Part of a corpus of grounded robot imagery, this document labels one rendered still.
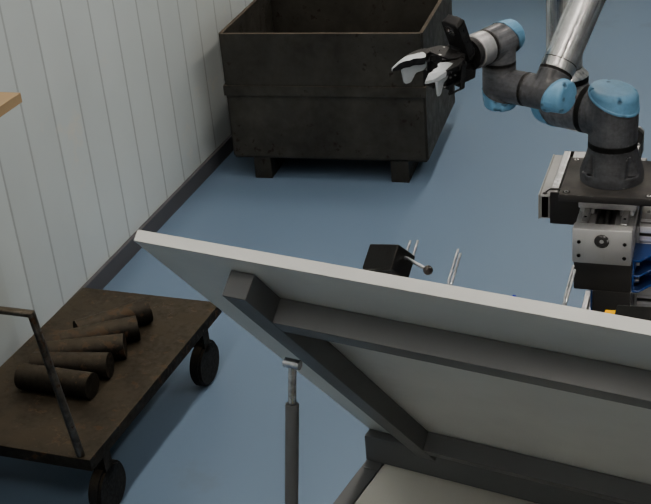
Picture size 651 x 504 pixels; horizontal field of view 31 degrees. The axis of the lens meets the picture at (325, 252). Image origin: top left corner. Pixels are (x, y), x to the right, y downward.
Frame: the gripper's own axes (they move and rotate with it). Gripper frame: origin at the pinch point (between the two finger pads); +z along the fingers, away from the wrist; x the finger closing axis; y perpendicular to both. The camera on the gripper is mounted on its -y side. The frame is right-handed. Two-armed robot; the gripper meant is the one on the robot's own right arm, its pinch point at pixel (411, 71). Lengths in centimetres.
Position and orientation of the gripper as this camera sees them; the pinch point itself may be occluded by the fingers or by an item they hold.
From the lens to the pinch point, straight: 245.2
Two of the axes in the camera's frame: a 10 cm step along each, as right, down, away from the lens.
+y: -0.1, 8.4, 5.5
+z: -6.9, 3.9, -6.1
